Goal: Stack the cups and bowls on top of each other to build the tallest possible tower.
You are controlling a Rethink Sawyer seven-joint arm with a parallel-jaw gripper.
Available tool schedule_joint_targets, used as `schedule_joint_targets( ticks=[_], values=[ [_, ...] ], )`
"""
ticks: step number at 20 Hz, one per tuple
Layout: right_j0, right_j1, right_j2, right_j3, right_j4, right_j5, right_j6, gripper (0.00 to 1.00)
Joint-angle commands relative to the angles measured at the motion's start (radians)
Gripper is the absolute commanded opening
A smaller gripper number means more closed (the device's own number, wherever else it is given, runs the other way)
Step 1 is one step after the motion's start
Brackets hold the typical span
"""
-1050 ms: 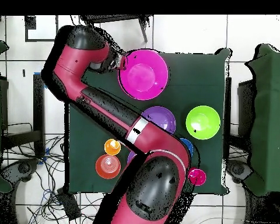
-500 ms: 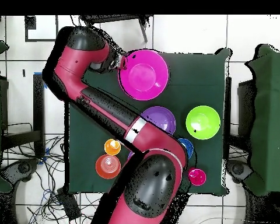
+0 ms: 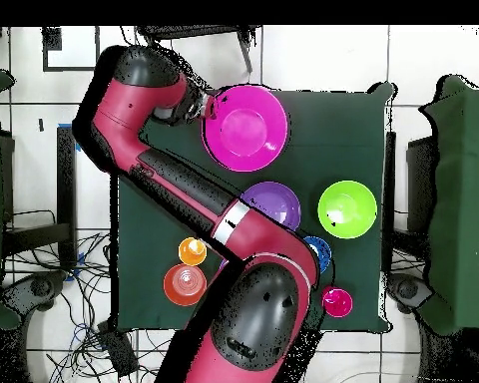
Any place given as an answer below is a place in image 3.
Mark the large pink plastic bowl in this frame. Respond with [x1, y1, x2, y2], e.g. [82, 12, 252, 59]
[201, 84, 291, 174]

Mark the black stool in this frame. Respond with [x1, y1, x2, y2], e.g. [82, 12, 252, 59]
[136, 25, 262, 86]

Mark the dark green tablecloth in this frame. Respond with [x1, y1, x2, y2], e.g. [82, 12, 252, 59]
[115, 81, 396, 334]

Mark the orange plastic cup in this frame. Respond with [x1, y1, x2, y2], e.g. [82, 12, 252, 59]
[178, 236, 208, 267]

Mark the black metal stand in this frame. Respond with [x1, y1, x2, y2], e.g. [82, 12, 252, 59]
[5, 125, 78, 276]

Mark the light green plastic bowl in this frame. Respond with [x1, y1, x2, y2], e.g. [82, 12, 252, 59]
[317, 180, 379, 239]

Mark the small red-orange plastic bowl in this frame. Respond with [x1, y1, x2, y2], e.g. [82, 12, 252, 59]
[163, 263, 208, 307]

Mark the blue plastic bowl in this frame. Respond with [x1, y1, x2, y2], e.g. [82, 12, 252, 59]
[302, 235, 333, 275]

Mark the red plastic cup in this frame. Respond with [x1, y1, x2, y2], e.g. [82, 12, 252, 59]
[320, 285, 354, 319]

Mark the black power brick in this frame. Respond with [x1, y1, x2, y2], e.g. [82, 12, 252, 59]
[97, 320, 140, 378]

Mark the black floor frame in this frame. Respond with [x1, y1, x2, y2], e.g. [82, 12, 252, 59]
[42, 26, 102, 73]

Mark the tangle of floor cables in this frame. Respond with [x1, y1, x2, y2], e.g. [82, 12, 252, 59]
[7, 234, 117, 383]

